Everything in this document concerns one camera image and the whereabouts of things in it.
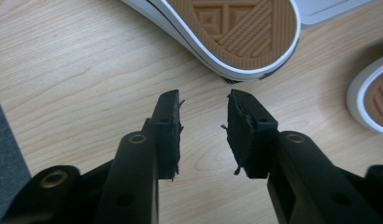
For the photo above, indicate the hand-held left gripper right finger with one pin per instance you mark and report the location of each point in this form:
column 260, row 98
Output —
column 273, row 161

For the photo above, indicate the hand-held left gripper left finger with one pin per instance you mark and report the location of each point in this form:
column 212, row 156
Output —
column 149, row 161

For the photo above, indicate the white sneaker with tan sole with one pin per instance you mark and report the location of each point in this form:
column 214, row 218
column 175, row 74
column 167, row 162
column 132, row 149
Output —
column 371, row 96
column 236, row 34

